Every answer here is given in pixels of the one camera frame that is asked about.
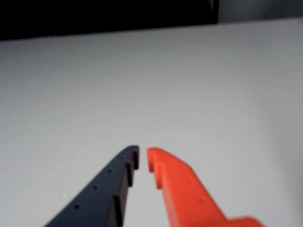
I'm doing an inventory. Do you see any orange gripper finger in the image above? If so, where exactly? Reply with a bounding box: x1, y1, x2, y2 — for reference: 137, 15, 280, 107
146, 147, 265, 227

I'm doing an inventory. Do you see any navy gripper finger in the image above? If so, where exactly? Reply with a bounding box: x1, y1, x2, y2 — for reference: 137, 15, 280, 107
44, 144, 140, 227

